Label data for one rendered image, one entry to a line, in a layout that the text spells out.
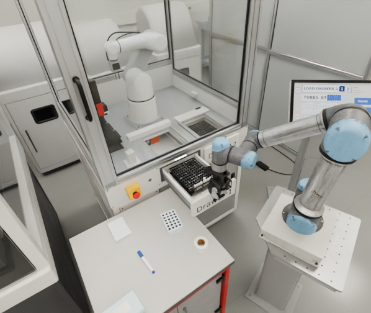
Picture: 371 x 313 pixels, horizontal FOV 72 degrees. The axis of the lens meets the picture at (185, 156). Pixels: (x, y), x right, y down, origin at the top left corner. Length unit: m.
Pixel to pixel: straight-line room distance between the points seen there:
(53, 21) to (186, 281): 1.12
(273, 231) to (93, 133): 0.95
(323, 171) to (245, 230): 1.45
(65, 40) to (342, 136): 0.95
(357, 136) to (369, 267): 1.70
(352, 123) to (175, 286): 0.92
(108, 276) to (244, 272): 1.13
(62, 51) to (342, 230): 1.48
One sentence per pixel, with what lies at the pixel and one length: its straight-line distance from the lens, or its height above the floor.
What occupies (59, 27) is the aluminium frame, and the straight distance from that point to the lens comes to 1.04.
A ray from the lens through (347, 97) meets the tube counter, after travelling 1.95.
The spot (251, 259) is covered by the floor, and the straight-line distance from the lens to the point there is 2.19.
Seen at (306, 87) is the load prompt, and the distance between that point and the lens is 1.88.
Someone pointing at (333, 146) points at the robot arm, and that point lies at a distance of 0.88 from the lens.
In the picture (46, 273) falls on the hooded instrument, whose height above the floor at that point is 0.89.
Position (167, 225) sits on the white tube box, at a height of 0.79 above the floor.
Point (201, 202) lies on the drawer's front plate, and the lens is 1.30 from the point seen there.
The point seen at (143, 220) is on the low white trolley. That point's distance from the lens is 1.44.
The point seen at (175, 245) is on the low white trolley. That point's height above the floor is 0.76.
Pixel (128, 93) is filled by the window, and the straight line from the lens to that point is 1.19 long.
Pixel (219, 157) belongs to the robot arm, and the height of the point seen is 1.20.
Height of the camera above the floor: 1.89
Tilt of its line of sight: 39 degrees down
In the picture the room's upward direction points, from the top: 4 degrees counter-clockwise
